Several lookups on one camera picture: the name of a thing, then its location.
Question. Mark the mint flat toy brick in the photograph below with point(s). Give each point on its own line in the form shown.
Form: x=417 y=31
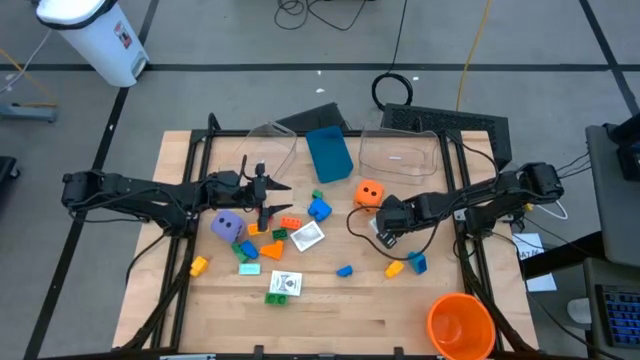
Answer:
x=249 y=269

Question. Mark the black wedge panel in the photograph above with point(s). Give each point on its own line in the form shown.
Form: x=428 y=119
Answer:
x=315 y=120

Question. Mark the teal blue toy block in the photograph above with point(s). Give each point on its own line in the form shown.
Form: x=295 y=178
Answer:
x=417 y=263

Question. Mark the grey desk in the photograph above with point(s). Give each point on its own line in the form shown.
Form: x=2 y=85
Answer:
x=600 y=272
x=615 y=210

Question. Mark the orange toy block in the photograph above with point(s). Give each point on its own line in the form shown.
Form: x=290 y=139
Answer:
x=274 y=251

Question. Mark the white paper sheet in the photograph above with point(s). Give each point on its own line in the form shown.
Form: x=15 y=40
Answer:
x=542 y=283
x=527 y=245

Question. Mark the small green toy block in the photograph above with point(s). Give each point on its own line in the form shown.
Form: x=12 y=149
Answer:
x=317 y=194

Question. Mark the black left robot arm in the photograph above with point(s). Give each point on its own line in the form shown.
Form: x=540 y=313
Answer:
x=125 y=192

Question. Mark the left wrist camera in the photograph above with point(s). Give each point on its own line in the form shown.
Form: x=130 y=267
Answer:
x=226 y=178

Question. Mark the white trash can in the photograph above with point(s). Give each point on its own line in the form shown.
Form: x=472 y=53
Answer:
x=95 y=45

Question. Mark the black chair base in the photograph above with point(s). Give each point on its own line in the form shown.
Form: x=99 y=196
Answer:
x=6 y=167

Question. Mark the large blue toy block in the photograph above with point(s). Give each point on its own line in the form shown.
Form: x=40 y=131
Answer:
x=320 y=210

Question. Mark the green two-stud toy brick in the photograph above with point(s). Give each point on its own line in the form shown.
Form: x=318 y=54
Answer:
x=276 y=299

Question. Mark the playing card box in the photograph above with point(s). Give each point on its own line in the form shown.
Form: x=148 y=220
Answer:
x=307 y=236
x=373 y=226
x=285 y=283

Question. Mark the grey stand base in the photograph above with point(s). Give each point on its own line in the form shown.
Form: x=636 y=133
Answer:
x=30 y=113

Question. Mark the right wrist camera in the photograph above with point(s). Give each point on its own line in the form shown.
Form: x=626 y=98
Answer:
x=392 y=204

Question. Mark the clear plastic bin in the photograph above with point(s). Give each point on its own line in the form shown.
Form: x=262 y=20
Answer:
x=400 y=170
x=280 y=170

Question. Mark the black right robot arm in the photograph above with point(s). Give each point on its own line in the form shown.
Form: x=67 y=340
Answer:
x=475 y=196

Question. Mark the long green toy block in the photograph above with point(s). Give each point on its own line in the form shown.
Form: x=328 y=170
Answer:
x=237 y=252

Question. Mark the white round device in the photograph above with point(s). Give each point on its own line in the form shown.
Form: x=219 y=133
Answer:
x=579 y=311

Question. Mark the backlit keyboard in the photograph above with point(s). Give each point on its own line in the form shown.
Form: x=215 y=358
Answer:
x=620 y=315

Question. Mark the orange flat toy brick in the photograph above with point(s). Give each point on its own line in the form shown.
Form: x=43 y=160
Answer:
x=290 y=223

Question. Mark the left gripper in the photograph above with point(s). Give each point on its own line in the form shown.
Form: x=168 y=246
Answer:
x=232 y=197

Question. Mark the yellow toy block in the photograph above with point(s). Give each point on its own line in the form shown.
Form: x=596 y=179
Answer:
x=198 y=266
x=394 y=269

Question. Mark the black desk device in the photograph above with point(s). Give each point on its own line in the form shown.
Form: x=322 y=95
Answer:
x=630 y=155

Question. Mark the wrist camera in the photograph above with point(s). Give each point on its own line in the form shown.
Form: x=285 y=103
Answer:
x=226 y=178
x=392 y=204

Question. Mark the yellow flat toy brick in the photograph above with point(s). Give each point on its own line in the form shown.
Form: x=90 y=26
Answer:
x=254 y=231

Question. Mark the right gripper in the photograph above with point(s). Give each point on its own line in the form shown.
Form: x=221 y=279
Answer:
x=412 y=216

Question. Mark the dark green toy brick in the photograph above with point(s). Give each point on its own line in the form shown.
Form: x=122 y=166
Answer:
x=280 y=234

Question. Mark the purple foam die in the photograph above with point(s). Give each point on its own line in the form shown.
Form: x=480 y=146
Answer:
x=225 y=227

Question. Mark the orange foam die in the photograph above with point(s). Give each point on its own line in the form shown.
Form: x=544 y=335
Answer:
x=367 y=197

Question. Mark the teal plastic bin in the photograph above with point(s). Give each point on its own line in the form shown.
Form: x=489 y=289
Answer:
x=327 y=155

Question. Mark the black desk bar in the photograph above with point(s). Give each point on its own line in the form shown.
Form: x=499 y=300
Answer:
x=560 y=260

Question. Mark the orange pumpkin bucket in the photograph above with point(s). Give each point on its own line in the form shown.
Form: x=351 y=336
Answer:
x=460 y=325

